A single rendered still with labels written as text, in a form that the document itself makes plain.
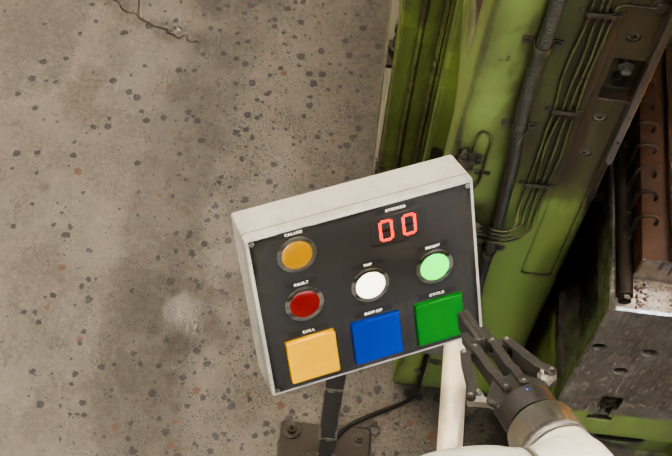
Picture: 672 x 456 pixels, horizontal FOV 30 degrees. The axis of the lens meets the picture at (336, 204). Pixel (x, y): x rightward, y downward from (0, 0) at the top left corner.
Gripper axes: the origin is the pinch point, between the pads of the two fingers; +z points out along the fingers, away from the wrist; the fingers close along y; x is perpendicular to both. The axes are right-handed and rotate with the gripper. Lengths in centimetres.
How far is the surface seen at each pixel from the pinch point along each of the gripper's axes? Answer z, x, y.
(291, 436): 81, -83, -14
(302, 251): 13.7, 11.3, -19.1
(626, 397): 29, -50, 40
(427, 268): 13.6, 2.6, -1.1
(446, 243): 14.0, 5.7, 2.3
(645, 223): 20.8, -6.2, 38.8
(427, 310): 13.1, -4.5, -1.8
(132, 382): 103, -73, -44
